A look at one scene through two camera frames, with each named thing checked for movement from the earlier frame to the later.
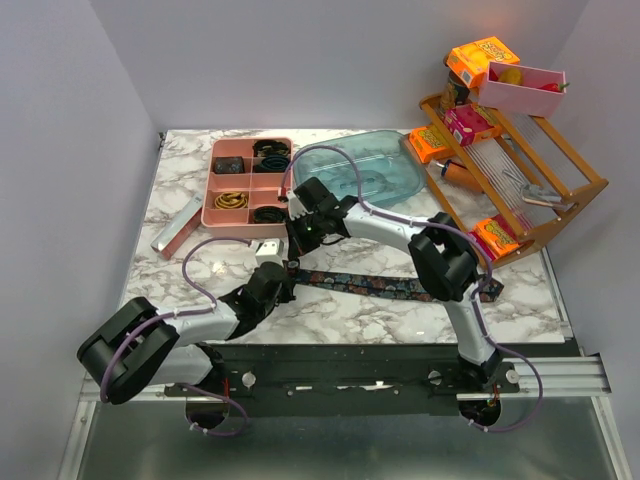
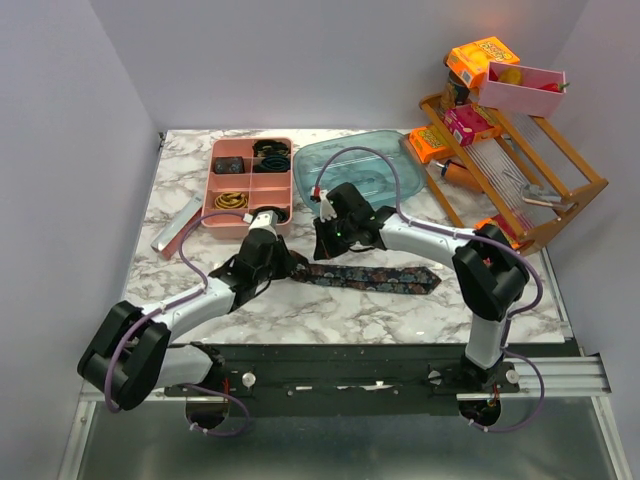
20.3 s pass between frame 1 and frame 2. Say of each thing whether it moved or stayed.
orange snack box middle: stayed
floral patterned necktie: moved
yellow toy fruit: stayed
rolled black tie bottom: stayed
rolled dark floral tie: stayed
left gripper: moved
